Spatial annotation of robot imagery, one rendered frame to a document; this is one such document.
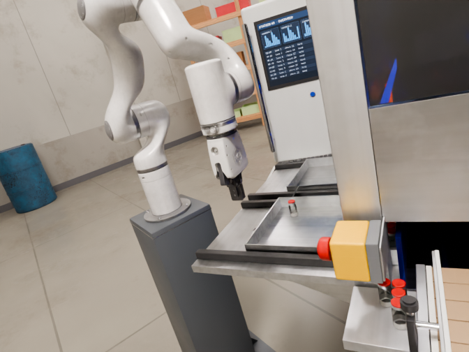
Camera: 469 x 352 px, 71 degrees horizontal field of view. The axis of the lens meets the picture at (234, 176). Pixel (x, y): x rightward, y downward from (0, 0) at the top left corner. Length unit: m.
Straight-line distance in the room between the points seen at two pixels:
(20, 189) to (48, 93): 1.85
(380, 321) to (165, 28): 0.71
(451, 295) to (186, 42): 0.69
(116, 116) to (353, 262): 0.88
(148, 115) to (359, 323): 0.91
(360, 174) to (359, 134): 0.07
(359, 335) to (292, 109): 1.21
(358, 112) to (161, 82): 7.07
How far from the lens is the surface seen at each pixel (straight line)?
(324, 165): 1.31
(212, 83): 0.73
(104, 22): 1.04
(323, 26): 0.54
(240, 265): 0.81
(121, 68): 1.11
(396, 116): 0.55
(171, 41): 0.80
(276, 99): 1.64
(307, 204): 1.00
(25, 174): 6.11
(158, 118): 1.22
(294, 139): 1.67
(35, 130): 6.89
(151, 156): 1.22
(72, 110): 6.97
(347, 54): 0.54
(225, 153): 0.74
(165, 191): 1.25
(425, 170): 0.57
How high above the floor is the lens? 1.32
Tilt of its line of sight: 18 degrees down
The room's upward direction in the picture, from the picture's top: 15 degrees counter-clockwise
